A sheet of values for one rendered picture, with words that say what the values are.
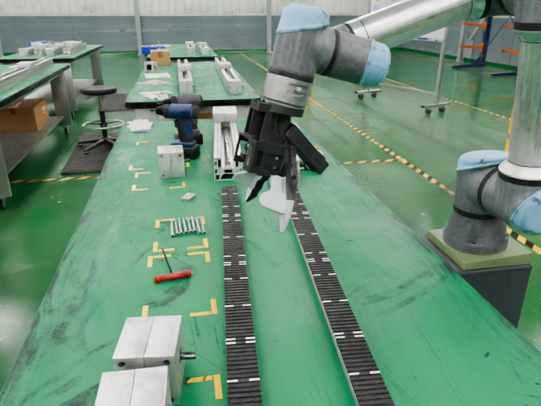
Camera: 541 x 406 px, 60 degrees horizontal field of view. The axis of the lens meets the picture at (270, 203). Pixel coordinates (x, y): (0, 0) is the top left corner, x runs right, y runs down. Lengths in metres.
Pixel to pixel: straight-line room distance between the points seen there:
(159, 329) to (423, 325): 0.50
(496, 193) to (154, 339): 0.75
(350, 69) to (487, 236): 0.60
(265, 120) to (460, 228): 0.63
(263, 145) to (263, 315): 0.37
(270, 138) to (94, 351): 0.49
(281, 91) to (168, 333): 0.42
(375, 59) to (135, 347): 0.58
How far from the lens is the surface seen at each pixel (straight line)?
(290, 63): 0.76
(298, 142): 0.80
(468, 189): 1.18
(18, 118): 5.29
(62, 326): 1.02
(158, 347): 0.76
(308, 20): 0.76
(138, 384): 0.71
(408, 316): 1.00
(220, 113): 2.21
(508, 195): 1.08
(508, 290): 1.30
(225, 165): 1.71
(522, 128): 1.05
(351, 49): 0.79
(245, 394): 0.76
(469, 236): 1.23
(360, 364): 0.82
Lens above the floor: 1.34
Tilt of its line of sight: 22 degrees down
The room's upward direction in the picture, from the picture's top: straight up
